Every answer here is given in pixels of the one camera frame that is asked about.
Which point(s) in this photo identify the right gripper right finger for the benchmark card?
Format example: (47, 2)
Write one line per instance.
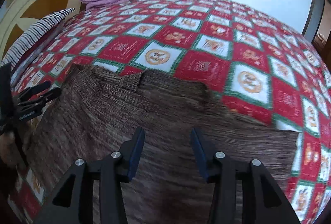
(263, 201)

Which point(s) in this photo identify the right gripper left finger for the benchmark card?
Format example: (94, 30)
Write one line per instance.
(71, 199)

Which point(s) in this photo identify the brown striped knit sweater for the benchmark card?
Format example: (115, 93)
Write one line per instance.
(98, 110)

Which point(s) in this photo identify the striped pillow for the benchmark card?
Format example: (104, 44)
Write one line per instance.
(33, 36)

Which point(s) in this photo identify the red checkered bed sheet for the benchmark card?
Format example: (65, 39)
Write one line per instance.
(256, 64)

